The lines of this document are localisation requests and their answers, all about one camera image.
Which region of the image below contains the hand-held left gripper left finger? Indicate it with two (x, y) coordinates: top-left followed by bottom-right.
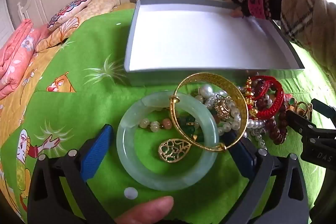
(27, 124), (124, 224)

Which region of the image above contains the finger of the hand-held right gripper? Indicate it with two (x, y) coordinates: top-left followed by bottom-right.
(311, 98), (336, 121)
(286, 110), (319, 141)

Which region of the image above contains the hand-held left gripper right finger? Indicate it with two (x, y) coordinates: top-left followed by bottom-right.
(223, 132), (309, 224)

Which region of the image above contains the gold flower brooch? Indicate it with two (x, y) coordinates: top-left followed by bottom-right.
(288, 99), (313, 120)

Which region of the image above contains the dark red bead bracelet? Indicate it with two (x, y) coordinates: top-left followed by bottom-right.
(251, 80), (290, 146)

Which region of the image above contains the red woven string bracelet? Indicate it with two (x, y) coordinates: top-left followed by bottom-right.
(245, 76), (285, 120)

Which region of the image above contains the pale green jade bangle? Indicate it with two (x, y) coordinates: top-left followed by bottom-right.
(116, 92), (219, 191)

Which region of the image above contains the white pearl necklace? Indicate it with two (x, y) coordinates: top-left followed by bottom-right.
(196, 84), (268, 149)

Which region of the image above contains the gold engraved bangle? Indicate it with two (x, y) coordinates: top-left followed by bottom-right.
(170, 73), (249, 152)

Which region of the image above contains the grey shallow cardboard box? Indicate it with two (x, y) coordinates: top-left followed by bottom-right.
(123, 0), (305, 87)

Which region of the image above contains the person's left hand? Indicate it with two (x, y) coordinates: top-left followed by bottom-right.
(114, 196), (174, 224)

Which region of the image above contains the person's right hand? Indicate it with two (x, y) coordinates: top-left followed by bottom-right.
(229, 0), (283, 21)

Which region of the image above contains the gold filigree ball charm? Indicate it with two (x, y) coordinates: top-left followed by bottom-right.
(214, 97), (232, 117)

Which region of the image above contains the gold leaf pendant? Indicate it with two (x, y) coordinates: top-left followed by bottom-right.
(158, 137), (194, 163)

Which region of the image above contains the pink floral quilt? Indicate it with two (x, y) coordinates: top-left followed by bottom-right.
(0, 19), (52, 101)

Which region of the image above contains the embroidered floral pillow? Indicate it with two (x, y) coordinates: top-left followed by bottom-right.
(47, 0), (92, 31)

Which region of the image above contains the yellow patterned pillow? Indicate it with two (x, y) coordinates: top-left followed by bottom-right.
(35, 0), (117, 53)

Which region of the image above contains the multicolour stone bead bracelet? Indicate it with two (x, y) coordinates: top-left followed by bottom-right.
(139, 115), (208, 143)

